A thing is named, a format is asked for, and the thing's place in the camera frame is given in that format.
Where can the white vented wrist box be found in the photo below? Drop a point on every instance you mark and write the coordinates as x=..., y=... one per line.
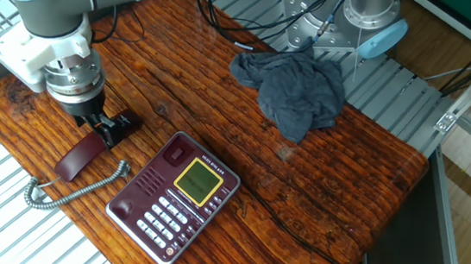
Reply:
x=30, y=56

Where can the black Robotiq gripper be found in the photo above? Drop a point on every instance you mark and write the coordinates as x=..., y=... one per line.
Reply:
x=86, y=106

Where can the silver robot mounting plate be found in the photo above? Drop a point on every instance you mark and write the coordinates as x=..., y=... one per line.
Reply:
x=301, y=30

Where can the dark grey cloth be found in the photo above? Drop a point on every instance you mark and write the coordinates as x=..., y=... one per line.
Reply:
x=295, y=94

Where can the grey side panel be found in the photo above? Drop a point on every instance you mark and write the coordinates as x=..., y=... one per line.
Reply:
x=411, y=244

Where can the maroon telephone base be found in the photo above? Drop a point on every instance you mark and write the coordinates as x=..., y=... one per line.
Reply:
x=158, y=211

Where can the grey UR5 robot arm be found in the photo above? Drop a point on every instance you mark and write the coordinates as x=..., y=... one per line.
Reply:
x=57, y=2

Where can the maroon telephone handset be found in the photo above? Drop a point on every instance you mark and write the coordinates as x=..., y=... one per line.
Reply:
x=77, y=158

